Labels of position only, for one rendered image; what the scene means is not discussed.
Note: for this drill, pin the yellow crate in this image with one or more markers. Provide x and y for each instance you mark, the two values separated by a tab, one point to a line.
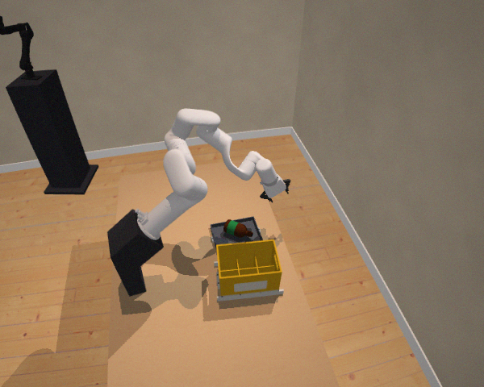
241	275

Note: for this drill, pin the brown glass bottle with green label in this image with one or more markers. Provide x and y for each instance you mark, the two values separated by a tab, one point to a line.
236	229

